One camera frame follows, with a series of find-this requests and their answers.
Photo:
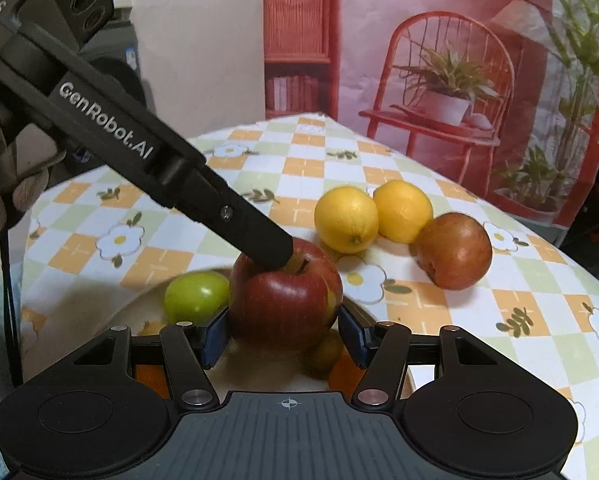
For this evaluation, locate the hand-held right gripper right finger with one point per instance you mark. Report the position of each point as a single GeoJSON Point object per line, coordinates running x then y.
{"type": "Point", "coordinates": [352, 335]}

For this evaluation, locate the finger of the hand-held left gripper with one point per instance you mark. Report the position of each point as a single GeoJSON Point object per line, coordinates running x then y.
{"type": "Point", "coordinates": [244, 230]}

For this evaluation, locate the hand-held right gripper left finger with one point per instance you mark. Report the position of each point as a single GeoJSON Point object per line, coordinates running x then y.
{"type": "Point", "coordinates": [214, 335]}

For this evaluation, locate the small green apple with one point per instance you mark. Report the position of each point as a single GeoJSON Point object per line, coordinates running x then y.
{"type": "Point", "coordinates": [324, 355]}

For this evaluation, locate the large green apple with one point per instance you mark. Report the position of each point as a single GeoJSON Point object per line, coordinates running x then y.
{"type": "Point", "coordinates": [194, 297]}

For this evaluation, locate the bright red apple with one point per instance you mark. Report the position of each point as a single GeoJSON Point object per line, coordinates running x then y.
{"type": "Point", "coordinates": [284, 305]}

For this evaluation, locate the yellow lemon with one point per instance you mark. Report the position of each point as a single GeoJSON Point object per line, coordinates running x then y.
{"type": "Point", "coordinates": [347, 220]}
{"type": "Point", "coordinates": [404, 212]}

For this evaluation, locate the cream round plate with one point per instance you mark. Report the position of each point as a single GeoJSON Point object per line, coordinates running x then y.
{"type": "Point", "coordinates": [104, 340]}

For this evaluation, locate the dull brownish red apple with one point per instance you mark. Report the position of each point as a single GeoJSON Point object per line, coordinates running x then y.
{"type": "Point", "coordinates": [454, 252]}

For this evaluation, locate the person's left hand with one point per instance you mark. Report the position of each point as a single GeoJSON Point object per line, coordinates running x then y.
{"type": "Point", "coordinates": [24, 190]}

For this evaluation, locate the small yellow fruit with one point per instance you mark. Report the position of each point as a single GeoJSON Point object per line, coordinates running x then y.
{"type": "Point", "coordinates": [149, 329]}

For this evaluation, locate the white marbled board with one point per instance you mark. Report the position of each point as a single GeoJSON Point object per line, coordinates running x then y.
{"type": "Point", "coordinates": [199, 60]}

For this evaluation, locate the pink printed backdrop cloth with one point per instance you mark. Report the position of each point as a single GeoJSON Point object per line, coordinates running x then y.
{"type": "Point", "coordinates": [379, 20]}

